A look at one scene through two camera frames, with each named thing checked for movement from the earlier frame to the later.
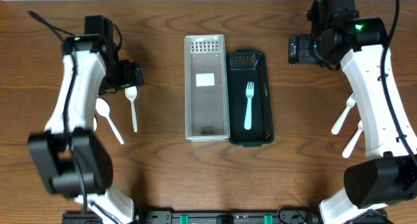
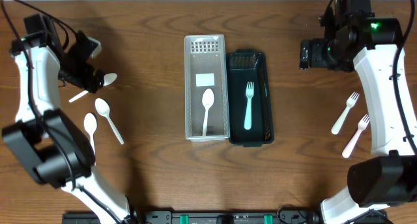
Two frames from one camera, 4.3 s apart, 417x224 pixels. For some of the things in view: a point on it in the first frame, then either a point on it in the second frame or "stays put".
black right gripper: (294, 50) → (305, 55)
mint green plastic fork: (249, 92) stays put
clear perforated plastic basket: (206, 94) stays put
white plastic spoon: (131, 93) → (208, 98)
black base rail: (286, 216) stays put
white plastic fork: (354, 142) stays put
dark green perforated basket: (249, 113) stays put
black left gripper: (131, 75) → (90, 81)
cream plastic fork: (350, 103) stays put
